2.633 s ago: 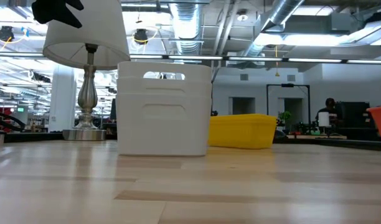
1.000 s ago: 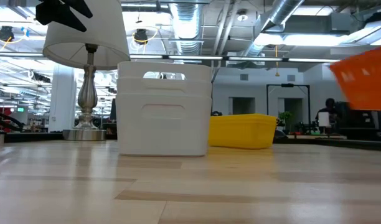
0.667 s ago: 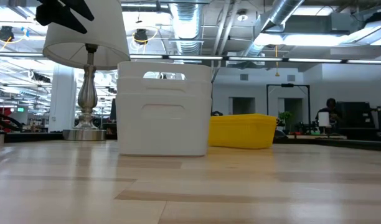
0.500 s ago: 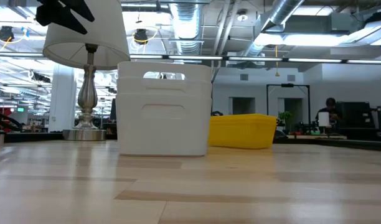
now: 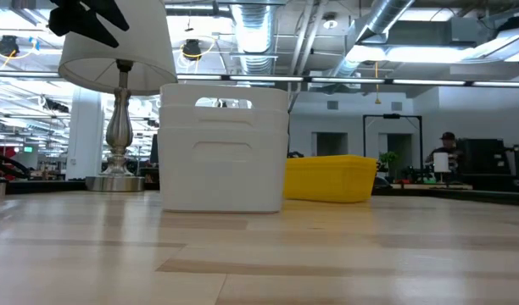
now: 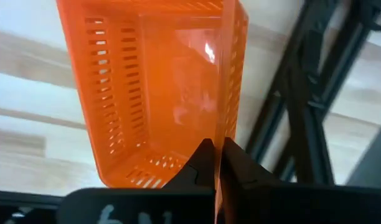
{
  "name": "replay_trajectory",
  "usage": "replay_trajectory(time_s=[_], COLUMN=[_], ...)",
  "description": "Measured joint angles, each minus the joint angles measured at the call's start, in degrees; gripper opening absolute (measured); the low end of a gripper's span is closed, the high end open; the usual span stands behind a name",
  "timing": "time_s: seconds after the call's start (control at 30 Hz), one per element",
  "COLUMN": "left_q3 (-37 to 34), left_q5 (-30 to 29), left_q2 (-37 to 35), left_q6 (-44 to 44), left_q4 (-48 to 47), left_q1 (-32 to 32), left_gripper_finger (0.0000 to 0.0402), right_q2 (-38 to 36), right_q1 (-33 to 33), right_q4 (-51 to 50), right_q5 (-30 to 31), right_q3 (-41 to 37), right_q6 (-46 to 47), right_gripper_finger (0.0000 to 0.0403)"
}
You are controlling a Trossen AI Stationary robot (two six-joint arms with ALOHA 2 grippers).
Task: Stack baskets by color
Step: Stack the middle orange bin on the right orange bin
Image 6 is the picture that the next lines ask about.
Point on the orange plastic basket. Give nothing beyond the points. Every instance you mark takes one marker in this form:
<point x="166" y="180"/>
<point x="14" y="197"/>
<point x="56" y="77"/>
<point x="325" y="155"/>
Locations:
<point x="178" y="93"/>

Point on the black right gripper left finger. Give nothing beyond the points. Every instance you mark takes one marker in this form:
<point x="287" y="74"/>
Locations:
<point x="178" y="205"/>

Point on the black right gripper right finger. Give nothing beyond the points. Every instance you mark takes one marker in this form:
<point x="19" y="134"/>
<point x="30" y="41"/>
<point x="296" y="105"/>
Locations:
<point x="271" y="205"/>

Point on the black metal shelf frame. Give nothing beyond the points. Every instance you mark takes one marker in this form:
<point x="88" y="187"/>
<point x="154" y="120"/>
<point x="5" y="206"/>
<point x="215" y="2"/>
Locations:
<point x="302" y="124"/>

